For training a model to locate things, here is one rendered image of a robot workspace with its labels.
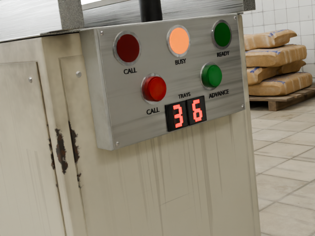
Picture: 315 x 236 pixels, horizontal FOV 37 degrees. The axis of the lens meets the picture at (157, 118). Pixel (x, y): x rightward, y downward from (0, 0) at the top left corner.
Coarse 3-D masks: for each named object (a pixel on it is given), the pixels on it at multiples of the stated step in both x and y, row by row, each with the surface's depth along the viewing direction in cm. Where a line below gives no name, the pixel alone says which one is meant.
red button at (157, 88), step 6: (150, 78) 55; (156, 78) 55; (150, 84) 55; (156, 84) 55; (162, 84) 56; (144, 90) 55; (150, 90) 55; (156, 90) 55; (162, 90) 56; (150, 96) 55; (156, 96) 55; (162, 96) 56
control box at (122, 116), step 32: (96, 32) 51; (128, 32) 53; (160, 32) 57; (192, 32) 60; (96, 64) 52; (128, 64) 54; (160, 64) 57; (192, 64) 60; (224, 64) 64; (96, 96) 53; (128, 96) 54; (192, 96) 61; (224, 96) 65; (96, 128) 55; (128, 128) 54; (160, 128) 58
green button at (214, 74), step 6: (210, 66) 61; (216, 66) 62; (204, 72) 61; (210, 72) 61; (216, 72) 62; (204, 78) 61; (210, 78) 61; (216, 78) 62; (210, 84) 62; (216, 84) 62
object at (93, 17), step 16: (112, 0) 89; (128, 0) 85; (176, 0) 76; (192, 0) 73; (208, 0) 71; (224, 0) 68; (240, 0) 66; (96, 16) 94; (112, 16) 90; (128, 16) 86; (176, 16) 77; (192, 16) 74
